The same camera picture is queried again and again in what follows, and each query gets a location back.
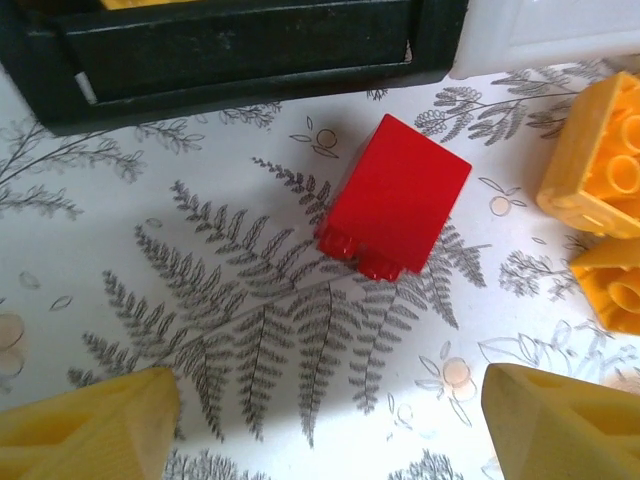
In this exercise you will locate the red lego brick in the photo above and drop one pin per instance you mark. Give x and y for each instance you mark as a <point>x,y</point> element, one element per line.
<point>395,195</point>

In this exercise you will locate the left gripper pale yellow right finger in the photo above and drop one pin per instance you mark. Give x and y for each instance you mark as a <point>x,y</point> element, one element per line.
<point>565,435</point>

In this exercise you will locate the left gripper pale yellow left finger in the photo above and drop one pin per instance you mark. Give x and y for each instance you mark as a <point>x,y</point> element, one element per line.
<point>85,435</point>

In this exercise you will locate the orange lego brick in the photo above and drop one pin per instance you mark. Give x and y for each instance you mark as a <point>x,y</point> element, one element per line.
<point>575,165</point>
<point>610,290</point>
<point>122,3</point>

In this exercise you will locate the white plastic bin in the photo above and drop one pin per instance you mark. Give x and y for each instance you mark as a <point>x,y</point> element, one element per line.
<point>550,30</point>

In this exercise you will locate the black plastic bin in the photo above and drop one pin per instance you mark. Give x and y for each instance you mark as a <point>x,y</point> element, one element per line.
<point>225,45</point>

